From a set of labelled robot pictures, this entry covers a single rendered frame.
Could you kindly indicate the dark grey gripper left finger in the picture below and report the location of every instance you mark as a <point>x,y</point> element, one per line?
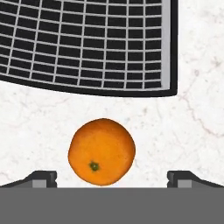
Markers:
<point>43,178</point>

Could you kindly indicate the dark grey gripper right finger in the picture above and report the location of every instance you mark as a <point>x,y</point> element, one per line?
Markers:
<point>181,178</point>

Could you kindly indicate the orange tangerine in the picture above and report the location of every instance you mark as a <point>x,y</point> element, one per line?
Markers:
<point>101,151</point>

